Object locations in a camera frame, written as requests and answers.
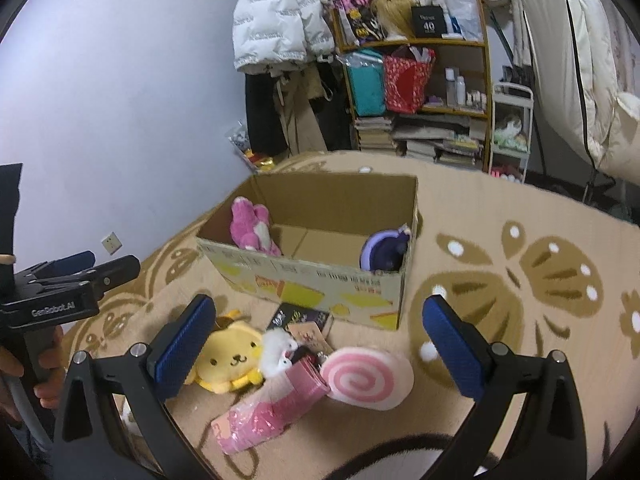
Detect black pink printed bag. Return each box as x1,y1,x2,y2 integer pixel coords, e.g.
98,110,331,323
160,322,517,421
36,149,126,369
332,0,386,48

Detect white trolley cart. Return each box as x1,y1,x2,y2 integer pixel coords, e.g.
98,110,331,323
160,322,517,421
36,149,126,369
487,82,535,183

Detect pink shiny packet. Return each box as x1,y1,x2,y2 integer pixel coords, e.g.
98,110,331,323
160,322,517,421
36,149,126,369
210,360,331,456

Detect black box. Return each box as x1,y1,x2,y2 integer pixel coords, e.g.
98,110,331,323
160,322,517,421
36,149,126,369
411,5,447,38

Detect black hanging garment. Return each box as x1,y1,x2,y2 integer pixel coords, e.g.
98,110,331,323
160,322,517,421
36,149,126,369
310,57,352,151

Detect pink swirl lollipop pillow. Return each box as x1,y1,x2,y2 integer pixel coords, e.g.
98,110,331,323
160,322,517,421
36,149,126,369
320,345,416,412

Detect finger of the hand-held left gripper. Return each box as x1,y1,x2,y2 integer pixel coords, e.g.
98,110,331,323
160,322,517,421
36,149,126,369
37,255,141,302
15,250,97,281

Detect red patterned bag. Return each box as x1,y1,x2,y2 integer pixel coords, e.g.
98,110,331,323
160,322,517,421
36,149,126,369
382,46,436,115

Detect pink plush bear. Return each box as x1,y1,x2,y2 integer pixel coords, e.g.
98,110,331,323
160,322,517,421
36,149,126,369
229,196,283,257

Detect person's left hand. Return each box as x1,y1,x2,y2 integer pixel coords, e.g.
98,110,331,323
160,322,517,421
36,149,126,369
32,327,66,409

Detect blonde wig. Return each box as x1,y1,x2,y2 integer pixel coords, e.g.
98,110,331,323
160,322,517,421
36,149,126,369
372,0,418,43

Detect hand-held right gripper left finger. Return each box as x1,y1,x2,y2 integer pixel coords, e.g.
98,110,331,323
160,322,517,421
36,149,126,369
51,294,221,480

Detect teal bag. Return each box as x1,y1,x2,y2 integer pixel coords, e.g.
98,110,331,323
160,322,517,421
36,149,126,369
345,50,388,116

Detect white plastic bag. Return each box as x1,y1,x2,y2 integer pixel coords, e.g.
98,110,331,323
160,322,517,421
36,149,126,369
440,0,483,41

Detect cardboard box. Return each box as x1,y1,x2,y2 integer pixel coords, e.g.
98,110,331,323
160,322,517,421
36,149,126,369
196,172,421,332

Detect black coat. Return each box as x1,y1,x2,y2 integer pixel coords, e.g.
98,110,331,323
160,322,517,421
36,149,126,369
245,72,288,156

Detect dark card packet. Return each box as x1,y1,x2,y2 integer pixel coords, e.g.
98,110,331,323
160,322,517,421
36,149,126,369
266,302,333,336

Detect grey cable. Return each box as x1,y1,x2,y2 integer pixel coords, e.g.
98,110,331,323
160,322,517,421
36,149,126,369
0,375,53,453

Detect stack of books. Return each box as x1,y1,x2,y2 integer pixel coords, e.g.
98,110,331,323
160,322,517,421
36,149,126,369
352,116,396,152

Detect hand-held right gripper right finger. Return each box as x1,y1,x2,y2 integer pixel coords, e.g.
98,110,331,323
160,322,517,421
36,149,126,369
417,294,588,480

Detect small white plush toy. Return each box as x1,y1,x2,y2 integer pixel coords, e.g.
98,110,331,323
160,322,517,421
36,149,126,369
260,329,301,380

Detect yellow dog plush toy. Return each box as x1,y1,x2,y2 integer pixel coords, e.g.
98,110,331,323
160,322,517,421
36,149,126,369
184,310,266,393

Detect beige floral blanket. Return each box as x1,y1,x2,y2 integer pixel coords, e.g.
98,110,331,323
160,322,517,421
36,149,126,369
55,149,640,480

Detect pile of papers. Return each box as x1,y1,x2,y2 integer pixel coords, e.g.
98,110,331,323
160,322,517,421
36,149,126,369
392,114,487,168

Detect white puffer jacket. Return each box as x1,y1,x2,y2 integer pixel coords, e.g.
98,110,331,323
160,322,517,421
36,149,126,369
232,0,335,76

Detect purple plush toy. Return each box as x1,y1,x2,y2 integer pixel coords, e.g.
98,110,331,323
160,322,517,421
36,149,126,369
359,225,414,275

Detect beige pants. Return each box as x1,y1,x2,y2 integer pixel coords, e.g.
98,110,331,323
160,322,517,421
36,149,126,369
272,66,326,153

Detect clear plastic bag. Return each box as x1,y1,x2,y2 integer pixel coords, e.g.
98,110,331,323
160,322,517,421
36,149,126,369
227,120,276,168

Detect brown card packet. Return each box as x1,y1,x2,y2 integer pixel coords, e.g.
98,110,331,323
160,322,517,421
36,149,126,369
287,322,336,356

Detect wooden shelf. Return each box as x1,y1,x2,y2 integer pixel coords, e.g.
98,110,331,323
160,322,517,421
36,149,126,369
331,0,493,173

